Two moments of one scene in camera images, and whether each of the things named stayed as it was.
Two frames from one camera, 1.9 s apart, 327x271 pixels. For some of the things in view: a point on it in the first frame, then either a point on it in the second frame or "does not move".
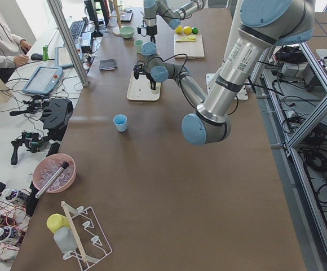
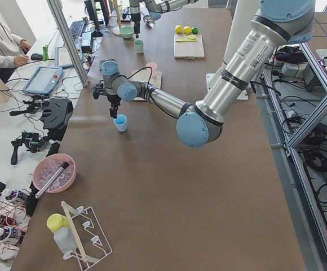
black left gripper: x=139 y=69 → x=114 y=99
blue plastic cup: x=120 y=120 does not move
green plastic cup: x=138 y=43 does not move
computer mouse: x=36 y=56 does not move
